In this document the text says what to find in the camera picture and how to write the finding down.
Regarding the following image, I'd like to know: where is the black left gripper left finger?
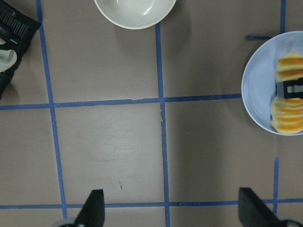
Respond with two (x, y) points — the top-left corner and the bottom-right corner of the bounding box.
(53, 189), (105, 227)

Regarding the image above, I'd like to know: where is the cream plate in rack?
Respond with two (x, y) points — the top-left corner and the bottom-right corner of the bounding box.
(0, 38), (18, 72)

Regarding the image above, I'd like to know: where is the black plate rack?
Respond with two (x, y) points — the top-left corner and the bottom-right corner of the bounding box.
(0, 0), (41, 94)

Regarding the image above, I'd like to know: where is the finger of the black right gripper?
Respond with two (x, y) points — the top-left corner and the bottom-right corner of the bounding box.
(276, 78), (303, 99)

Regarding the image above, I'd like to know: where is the blue plate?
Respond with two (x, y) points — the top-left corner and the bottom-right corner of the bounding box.
(241, 31), (303, 136)

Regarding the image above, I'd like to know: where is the cream bowl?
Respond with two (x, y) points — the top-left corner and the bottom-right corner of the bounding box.
(94, 0), (176, 30)

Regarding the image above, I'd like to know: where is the yellow ridged bread loaf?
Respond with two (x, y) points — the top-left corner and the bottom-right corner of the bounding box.
(271, 51), (303, 135)

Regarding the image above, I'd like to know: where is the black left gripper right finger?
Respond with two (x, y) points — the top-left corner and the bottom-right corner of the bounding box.
(238, 187), (303, 227)

